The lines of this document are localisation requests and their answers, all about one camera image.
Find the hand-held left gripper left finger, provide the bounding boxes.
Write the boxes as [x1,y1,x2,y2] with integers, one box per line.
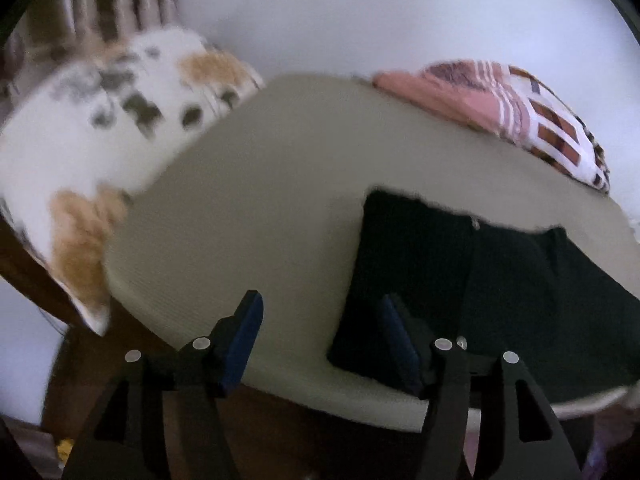
[62,290,264,480]

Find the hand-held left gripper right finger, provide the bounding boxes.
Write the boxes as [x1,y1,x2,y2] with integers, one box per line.
[381,293,582,480]

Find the black pants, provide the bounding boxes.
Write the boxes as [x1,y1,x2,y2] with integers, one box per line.
[327,187,640,406]

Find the beige mattress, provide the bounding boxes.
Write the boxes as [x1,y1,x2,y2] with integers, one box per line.
[102,74,640,433]

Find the pale pink cloth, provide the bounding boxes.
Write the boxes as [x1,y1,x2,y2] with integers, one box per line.
[582,407,632,480]

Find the pink patterned blanket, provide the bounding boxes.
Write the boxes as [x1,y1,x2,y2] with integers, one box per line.
[372,59,612,195]

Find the white floral pillow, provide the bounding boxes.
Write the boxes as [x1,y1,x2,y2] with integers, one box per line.
[0,27,266,337]

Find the striped brown curtain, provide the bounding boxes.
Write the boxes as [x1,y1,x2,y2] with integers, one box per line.
[20,0,181,46]

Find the wooden bed frame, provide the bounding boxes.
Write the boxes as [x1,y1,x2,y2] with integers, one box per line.
[0,212,431,480]

